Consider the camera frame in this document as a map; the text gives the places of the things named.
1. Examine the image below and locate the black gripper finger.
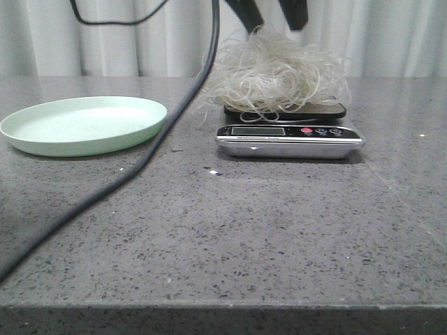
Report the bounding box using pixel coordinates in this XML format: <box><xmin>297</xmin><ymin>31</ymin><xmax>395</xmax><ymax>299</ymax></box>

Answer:
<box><xmin>279</xmin><ymin>0</ymin><xmax>309</xmax><ymax>31</ymax></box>

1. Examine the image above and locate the translucent white vermicelli bundle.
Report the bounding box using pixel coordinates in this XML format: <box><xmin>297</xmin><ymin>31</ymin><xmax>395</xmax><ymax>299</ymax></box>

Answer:
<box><xmin>200</xmin><ymin>28</ymin><xmax>352</xmax><ymax>121</ymax></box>

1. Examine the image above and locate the black silver kitchen scale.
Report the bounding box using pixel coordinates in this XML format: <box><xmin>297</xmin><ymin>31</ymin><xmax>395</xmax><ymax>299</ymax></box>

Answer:
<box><xmin>216</xmin><ymin>103</ymin><xmax>365</xmax><ymax>160</ymax></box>

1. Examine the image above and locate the pale green round plate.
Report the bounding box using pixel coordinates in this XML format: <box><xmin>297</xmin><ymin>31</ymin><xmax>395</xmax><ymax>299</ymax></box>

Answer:
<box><xmin>1</xmin><ymin>96</ymin><xmax>167</xmax><ymax>157</ymax></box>

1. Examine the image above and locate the thick dark gray cable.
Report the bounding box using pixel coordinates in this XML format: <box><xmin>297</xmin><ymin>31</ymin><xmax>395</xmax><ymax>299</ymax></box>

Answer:
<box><xmin>0</xmin><ymin>0</ymin><xmax>221</xmax><ymax>283</ymax></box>

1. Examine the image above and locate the thin black cable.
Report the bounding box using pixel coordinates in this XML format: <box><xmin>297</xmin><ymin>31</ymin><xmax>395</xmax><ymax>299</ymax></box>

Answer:
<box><xmin>68</xmin><ymin>0</ymin><xmax>169</xmax><ymax>26</ymax></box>

